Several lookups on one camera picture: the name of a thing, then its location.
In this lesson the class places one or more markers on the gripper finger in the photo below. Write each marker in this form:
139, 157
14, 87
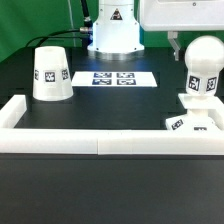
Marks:
174, 42

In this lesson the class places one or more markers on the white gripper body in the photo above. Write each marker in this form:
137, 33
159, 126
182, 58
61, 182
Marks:
181, 15

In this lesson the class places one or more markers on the white marker sheet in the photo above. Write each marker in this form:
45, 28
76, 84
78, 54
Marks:
113, 79

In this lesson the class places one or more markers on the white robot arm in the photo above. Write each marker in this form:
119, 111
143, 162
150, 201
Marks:
116, 32

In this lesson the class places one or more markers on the white lamp base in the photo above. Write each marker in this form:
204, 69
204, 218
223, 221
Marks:
197, 116

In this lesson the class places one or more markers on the white lamp shade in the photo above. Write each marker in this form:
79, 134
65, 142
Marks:
51, 80

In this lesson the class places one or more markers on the white lamp bulb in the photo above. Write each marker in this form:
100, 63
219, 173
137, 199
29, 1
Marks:
204, 58

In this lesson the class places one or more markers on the white U-shaped frame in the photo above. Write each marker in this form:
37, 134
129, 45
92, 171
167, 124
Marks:
118, 142

